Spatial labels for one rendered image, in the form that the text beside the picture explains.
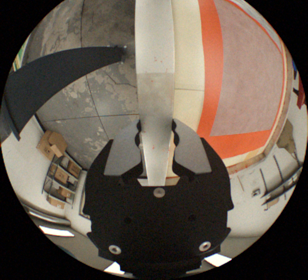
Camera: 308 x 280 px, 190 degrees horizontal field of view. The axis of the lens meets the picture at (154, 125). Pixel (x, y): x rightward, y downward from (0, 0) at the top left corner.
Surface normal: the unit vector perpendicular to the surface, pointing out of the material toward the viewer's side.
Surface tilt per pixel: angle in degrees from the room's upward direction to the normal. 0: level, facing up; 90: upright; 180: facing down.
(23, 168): 90
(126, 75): 0
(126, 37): 0
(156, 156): 9
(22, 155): 90
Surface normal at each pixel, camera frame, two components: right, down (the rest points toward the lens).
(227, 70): 0.00, 0.54
